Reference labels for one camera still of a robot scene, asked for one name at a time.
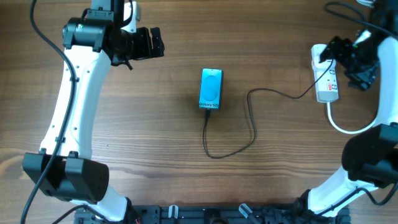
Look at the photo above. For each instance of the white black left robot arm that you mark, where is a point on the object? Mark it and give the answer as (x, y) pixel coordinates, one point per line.
(104, 36)

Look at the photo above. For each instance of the white power strip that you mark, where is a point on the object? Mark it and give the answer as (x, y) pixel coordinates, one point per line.
(326, 86)

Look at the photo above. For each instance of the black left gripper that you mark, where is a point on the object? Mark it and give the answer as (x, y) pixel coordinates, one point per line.
(145, 51)

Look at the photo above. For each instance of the blue screen smartphone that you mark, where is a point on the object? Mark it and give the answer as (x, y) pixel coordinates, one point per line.
(210, 88)

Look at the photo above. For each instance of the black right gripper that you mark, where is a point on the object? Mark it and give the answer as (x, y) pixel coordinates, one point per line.
(361, 78)

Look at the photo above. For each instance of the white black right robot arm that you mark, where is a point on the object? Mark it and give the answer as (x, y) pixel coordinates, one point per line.
(369, 159)

